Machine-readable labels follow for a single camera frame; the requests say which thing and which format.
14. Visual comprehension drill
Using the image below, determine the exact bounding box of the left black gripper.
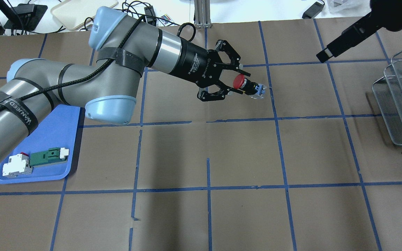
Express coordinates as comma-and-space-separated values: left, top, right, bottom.
169, 40, 251, 102

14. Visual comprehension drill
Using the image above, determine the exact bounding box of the beige plastic tray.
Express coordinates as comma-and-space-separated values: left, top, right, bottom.
51, 0, 119, 20

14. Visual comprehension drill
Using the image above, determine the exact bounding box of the black power adapter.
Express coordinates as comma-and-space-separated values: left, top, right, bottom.
301, 0, 326, 19

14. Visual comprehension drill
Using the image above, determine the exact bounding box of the black camera stand base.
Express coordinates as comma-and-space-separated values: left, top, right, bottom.
0, 0, 48, 32

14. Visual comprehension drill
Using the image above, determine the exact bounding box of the white circuit breaker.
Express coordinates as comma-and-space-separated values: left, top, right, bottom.
2, 152, 33, 178

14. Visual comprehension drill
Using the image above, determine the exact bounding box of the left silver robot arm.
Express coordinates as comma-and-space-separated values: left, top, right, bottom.
0, 6, 251, 162

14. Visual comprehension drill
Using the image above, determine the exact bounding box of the green terminal block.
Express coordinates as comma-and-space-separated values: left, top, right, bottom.
29, 147, 70, 167

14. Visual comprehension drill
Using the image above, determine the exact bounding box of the aluminium frame post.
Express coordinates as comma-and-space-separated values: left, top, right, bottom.
194, 0, 212, 29

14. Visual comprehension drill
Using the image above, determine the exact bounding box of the red emergency stop button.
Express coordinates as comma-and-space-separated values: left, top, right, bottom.
233, 74, 266, 99

